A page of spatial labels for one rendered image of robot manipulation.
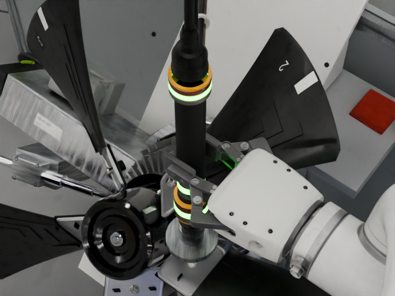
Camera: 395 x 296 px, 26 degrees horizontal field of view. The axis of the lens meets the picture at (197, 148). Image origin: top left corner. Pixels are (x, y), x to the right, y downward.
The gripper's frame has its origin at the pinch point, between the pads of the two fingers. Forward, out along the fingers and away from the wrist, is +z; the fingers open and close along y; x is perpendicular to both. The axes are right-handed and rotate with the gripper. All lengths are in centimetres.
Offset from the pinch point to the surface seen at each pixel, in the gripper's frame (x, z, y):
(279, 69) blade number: -7.0, 1.8, 21.4
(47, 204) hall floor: -148, 80, 32
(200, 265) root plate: -28.3, -1.3, 0.3
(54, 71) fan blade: -20.7, 33.6, 9.5
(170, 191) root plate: -22.2, 7.2, 4.4
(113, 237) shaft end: -24.1, 9.6, -5.2
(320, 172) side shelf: -62, 1, 43
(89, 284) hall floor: -147, 52, 20
